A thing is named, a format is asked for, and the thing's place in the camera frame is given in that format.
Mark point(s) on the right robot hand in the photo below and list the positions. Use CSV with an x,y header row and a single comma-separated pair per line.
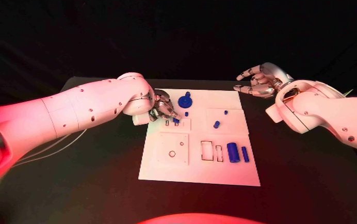
x,y
262,84

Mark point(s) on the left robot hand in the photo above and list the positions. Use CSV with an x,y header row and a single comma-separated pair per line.
x,y
163,106

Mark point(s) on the blue plug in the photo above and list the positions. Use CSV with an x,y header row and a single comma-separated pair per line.
x,y
176,120

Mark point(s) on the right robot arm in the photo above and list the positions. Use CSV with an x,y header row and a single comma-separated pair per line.
x,y
313,107

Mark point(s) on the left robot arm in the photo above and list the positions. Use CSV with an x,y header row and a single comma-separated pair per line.
x,y
84,104

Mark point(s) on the white task board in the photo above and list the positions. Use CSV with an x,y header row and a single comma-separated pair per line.
x,y
199,140

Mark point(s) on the blue gear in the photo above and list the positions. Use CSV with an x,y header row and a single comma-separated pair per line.
x,y
184,101

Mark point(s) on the short blue cylinder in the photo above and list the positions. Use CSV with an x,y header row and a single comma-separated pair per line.
x,y
216,124

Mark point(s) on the thick long blue cylinder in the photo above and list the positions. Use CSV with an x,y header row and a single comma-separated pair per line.
x,y
233,152

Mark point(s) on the thin long blue cylinder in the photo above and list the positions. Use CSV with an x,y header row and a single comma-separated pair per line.
x,y
245,154

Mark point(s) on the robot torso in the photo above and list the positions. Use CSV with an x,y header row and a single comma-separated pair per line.
x,y
200,219

